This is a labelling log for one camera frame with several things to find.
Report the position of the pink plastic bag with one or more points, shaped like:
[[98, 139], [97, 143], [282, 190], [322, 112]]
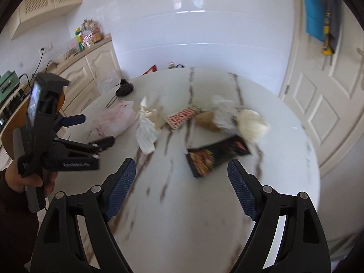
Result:
[[113, 121]]

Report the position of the red bag on floor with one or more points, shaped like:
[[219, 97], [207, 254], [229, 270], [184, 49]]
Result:
[[151, 70]]

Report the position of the black small object on table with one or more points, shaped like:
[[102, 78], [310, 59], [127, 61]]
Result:
[[125, 88]]

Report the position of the white tissue paper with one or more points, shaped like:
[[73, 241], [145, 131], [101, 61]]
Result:
[[148, 129]]

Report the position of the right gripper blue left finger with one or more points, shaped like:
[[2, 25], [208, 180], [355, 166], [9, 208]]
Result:
[[117, 186]]

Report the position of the red patterned small packet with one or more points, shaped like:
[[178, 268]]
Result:
[[177, 119]]

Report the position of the black snack wrapper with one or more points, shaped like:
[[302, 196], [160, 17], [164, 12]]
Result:
[[205, 159]]

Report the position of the person's left hand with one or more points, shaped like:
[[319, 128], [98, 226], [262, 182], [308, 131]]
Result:
[[17, 183]]

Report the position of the round white marble table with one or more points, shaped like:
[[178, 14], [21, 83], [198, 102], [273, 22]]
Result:
[[181, 213]]

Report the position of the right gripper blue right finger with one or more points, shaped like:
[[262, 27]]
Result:
[[247, 188]]

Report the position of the bottles on counter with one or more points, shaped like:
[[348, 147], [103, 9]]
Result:
[[88, 34]]

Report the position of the cream upper wall cabinets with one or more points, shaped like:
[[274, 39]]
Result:
[[32, 13]]

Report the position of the green appliance on counter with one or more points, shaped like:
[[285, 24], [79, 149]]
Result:
[[9, 83]]

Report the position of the cream kitchen counter cabinets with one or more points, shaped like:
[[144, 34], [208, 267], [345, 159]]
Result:
[[85, 72]]

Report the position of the white panel door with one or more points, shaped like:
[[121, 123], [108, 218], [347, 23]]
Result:
[[326, 93]]

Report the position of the blue apron on door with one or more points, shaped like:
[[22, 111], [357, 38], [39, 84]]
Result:
[[315, 19]]

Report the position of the brown wooden chair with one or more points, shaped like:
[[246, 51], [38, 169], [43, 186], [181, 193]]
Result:
[[18, 132]]

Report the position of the dark grey hanging cloth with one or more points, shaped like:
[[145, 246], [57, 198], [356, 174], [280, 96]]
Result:
[[332, 25]]

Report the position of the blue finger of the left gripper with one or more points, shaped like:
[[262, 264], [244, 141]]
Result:
[[103, 143], [68, 121]]

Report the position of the clear barcode plastic wrapper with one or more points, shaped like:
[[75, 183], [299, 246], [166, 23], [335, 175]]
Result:
[[225, 114]]

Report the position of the cream dough lump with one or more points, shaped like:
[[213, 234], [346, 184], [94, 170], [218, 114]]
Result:
[[251, 125]]

